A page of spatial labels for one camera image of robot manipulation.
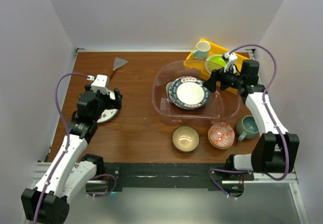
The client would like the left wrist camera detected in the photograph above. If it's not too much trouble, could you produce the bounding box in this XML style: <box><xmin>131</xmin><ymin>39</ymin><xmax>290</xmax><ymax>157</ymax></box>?
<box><xmin>87</xmin><ymin>75</ymin><xmax>110</xmax><ymax>94</ymax></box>

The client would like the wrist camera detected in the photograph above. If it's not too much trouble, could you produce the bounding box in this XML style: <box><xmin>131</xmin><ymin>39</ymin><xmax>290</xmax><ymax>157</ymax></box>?
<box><xmin>87</xmin><ymin>75</ymin><xmax>110</xmax><ymax>94</ymax></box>
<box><xmin>222</xmin><ymin>52</ymin><xmax>238</xmax><ymax>73</ymax></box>

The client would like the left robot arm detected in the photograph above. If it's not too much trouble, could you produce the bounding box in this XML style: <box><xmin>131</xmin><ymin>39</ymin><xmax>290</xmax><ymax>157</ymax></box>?
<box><xmin>21</xmin><ymin>85</ymin><xmax>122</xmax><ymax>223</ymax></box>

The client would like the metal scraper wooden handle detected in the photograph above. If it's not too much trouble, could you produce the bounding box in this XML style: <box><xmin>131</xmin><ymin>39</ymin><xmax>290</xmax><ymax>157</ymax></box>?
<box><xmin>108</xmin><ymin>57</ymin><xmax>129</xmax><ymax>78</ymax></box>

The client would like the clear plastic bin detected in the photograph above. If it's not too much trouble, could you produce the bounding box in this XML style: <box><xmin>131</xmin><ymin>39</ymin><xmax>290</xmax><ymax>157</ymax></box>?
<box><xmin>151</xmin><ymin>60</ymin><xmax>242</xmax><ymax>125</ymax></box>

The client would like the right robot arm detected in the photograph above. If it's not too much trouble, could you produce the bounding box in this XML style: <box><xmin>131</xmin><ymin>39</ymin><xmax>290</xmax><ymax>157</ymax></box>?
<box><xmin>203</xmin><ymin>60</ymin><xmax>300</xmax><ymax>181</ymax></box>

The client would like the light blue mug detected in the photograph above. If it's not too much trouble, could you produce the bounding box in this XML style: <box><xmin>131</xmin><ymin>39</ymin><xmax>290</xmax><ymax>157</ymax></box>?
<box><xmin>192</xmin><ymin>41</ymin><xmax>211</xmax><ymax>61</ymax></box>

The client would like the teal rim lettered plate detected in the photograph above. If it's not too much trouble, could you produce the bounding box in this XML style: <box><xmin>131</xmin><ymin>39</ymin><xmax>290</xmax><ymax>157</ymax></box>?
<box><xmin>172</xmin><ymin>76</ymin><xmax>210</xmax><ymax>110</ymax></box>

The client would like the cream black bowl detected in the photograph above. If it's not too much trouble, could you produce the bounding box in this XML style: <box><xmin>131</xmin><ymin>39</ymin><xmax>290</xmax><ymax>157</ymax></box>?
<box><xmin>172</xmin><ymin>126</ymin><xmax>200</xmax><ymax>153</ymax></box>

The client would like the red patterned bowl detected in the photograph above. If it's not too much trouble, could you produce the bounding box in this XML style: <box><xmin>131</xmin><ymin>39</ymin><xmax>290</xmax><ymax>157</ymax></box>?
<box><xmin>208</xmin><ymin>122</ymin><xmax>235</xmax><ymax>149</ymax></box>

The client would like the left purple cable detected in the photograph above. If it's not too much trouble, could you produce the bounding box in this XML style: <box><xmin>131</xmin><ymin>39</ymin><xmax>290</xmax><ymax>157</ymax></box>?
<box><xmin>31</xmin><ymin>73</ymin><xmax>95</xmax><ymax>224</ymax></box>

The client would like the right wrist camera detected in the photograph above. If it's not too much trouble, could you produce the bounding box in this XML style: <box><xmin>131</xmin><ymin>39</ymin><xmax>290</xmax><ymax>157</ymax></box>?
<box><xmin>222</xmin><ymin>52</ymin><xmax>238</xmax><ymax>73</ymax></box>

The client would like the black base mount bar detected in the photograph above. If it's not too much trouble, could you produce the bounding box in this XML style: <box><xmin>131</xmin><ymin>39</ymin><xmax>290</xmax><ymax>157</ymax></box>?
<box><xmin>85</xmin><ymin>162</ymin><xmax>253</xmax><ymax>193</ymax></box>

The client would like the teal ceramic mug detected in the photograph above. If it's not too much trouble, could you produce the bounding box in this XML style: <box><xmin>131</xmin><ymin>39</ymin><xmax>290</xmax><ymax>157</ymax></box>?
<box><xmin>236</xmin><ymin>115</ymin><xmax>259</xmax><ymax>141</ymax></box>

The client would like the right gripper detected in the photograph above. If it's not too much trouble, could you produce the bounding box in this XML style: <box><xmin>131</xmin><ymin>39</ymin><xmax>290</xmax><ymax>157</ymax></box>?
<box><xmin>202</xmin><ymin>63</ymin><xmax>244</xmax><ymax>93</ymax></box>

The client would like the purple cable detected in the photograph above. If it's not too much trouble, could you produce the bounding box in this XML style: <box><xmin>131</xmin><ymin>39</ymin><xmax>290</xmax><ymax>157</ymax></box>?
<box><xmin>31</xmin><ymin>73</ymin><xmax>95</xmax><ymax>224</ymax></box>
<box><xmin>228</xmin><ymin>44</ymin><xmax>292</xmax><ymax>181</ymax></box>

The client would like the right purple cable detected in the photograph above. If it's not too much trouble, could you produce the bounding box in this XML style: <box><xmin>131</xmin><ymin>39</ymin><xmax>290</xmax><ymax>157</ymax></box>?
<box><xmin>228</xmin><ymin>44</ymin><xmax>292</xmax><ymax>181</ymax></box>

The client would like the white flower plate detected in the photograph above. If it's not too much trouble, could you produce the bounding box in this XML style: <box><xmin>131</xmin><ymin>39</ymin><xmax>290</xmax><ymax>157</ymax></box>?
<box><xmin>97</xmin><ymin>109</ymin><xmax>119</xmax><ymax>124</ymax></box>

